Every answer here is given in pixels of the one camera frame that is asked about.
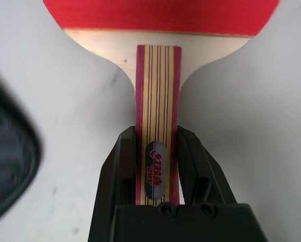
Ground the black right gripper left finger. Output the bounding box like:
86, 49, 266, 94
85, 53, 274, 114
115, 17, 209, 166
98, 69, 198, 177
88, 126, 137, 242

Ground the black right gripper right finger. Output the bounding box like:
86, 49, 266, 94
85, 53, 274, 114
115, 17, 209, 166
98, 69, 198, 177
176, 125, 242, 205

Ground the red ping-pong paddle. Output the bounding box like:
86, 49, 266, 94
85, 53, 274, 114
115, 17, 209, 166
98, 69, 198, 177
42, 0, 258, 206

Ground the red black paddle case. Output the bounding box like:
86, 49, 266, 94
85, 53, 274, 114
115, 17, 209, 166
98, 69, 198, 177
0, 59, 44, 220

